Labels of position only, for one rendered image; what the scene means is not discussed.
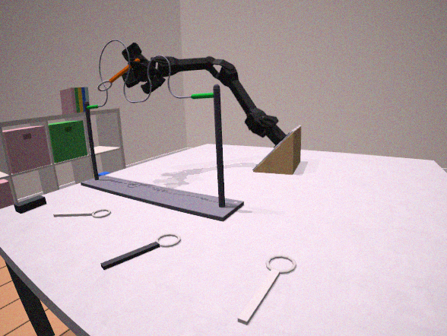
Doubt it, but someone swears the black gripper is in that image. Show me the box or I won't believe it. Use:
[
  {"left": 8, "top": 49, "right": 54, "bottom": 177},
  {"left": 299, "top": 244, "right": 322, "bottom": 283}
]
[{"left": 122, "top": 43, "right": 160, "bottom": 94}]

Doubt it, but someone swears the orange handle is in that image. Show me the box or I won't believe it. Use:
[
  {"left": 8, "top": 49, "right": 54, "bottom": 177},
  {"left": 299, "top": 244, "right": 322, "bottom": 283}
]
[{"left": 97, "top": 58, "right": 140, "bottom": 92}]

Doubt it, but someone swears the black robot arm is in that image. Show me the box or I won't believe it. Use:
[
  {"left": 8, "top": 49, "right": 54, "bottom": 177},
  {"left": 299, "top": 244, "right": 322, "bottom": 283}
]
[{"left": 122, "top": 56, "right": 288, "bottom": 148}]

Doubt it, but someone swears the dark grey handle with silver loop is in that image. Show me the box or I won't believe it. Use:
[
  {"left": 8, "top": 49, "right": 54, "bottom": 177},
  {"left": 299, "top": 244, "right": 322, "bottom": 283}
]
[{"left": 100, "top": 233, "right": 181, "bottom": 270}]

